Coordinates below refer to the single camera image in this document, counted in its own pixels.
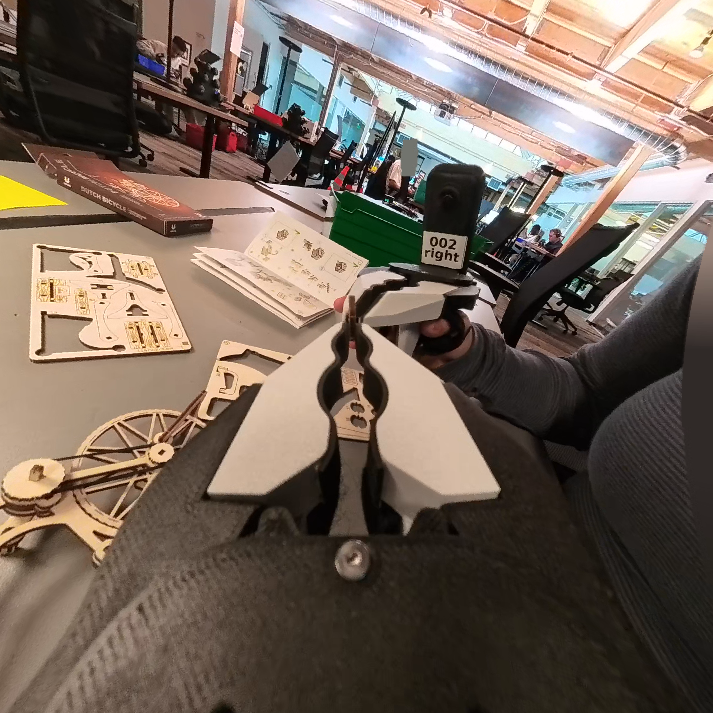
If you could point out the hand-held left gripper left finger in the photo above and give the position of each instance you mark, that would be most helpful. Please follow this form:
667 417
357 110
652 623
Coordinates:
267 445

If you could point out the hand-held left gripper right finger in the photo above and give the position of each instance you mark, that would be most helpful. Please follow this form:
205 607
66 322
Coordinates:
434 445

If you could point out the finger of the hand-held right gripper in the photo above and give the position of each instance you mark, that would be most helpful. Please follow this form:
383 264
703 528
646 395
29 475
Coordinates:
369 278
406 306

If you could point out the small wooden model part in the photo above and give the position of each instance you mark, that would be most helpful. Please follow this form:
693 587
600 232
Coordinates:
356 415

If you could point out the wooden bicycle model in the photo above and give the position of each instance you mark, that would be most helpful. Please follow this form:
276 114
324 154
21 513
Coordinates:
33 490

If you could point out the person's right forearm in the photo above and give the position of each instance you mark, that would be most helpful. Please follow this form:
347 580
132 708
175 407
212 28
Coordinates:
529 390

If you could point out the wooden parts sheet yellow etching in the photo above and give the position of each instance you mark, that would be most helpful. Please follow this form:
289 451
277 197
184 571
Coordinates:
55 348

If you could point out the person's right hand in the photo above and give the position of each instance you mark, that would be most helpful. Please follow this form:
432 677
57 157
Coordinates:
432 330

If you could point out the green plastic bin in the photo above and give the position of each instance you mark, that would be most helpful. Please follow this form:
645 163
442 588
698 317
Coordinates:
373 228

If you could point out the white instruction booklet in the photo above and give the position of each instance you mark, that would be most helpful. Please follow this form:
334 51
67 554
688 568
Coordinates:
301 250

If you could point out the orange traffic cone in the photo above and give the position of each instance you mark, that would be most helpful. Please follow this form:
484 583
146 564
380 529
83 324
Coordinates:
341 181

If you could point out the red plastic bin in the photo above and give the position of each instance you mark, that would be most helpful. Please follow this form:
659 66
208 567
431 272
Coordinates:
200 136
268 116

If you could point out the person's grey sweater torso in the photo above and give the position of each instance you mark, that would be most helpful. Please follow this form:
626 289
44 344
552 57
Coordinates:
635 501

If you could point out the dark red-brown product box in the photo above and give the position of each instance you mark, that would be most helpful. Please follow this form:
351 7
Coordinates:
122 189

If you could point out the yellow sticky note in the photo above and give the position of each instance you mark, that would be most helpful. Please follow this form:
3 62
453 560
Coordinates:
22 195

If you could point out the black mesh office chair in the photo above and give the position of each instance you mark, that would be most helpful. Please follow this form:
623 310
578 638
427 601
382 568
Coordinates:
78 67

